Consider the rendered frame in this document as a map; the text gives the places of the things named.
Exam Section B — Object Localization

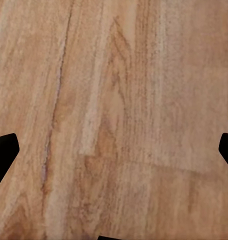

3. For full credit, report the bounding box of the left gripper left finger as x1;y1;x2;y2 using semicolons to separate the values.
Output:
0;133;20;182

